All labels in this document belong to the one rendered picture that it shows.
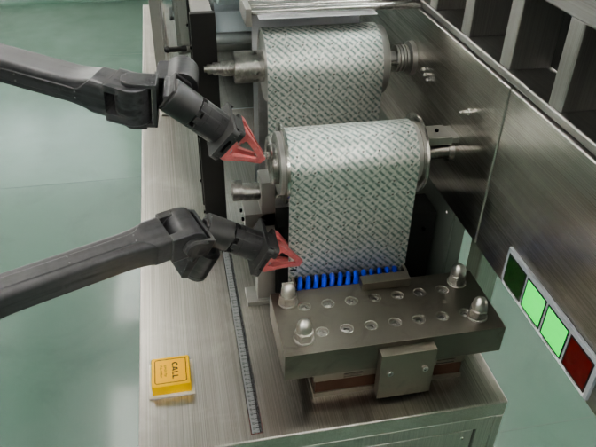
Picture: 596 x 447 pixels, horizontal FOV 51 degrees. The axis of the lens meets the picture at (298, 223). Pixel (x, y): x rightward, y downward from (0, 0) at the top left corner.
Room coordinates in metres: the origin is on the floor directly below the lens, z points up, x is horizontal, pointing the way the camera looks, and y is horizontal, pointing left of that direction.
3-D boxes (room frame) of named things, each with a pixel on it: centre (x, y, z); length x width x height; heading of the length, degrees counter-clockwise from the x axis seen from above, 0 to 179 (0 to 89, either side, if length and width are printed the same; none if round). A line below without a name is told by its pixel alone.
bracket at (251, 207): (1.01, 0.08, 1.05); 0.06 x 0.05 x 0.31; 102
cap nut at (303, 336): (0.77, -0.01, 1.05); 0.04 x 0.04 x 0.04
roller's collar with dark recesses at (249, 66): (1.23, 0.11, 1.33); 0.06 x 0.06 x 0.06; 12
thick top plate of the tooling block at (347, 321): (0.84, -0.16, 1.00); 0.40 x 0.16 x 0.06; 102
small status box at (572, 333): (0.67, -0.36, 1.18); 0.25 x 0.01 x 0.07; 12
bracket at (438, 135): (1.05, -0.26, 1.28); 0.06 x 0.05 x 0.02; 102
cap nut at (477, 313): (0.83, -0.33, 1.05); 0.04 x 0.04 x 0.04
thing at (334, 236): (0.95, -0.10, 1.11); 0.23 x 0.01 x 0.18; 102
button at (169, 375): (0.78, 0.23, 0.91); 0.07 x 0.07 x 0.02; 12
